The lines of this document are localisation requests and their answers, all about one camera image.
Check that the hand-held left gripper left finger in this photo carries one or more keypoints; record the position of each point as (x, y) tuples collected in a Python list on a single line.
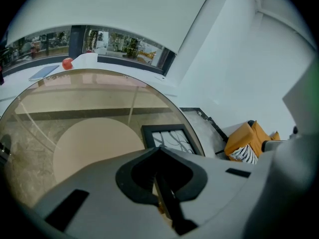
[(99, 208)]

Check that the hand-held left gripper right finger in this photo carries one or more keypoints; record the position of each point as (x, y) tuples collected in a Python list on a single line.
[(219, 188)]

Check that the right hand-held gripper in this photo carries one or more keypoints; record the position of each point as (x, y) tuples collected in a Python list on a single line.
[(294, 163)]

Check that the black framed picture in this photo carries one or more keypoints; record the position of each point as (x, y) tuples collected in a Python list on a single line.
[(169, 138)]

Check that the round glass coffee table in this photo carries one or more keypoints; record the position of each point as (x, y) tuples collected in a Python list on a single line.
[(37, 133)]

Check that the black white striped blanket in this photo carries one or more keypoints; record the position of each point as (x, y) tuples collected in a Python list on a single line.
[(245, 155)]

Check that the orange sofa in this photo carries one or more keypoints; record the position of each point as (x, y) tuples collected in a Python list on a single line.
[(243, 138)]

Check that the small black ledge object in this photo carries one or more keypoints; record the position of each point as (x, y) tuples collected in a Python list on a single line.
[(159, 78)]

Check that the blue flat pad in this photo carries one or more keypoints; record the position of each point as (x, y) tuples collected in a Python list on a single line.
[(43, 73)]

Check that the red round object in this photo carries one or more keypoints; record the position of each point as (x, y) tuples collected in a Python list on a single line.
[(67, 63)]

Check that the dark framed window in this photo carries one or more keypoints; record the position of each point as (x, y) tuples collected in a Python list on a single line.
[(119, 43)]

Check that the white roller blind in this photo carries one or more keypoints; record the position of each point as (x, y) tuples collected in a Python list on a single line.
[(112, 6)]

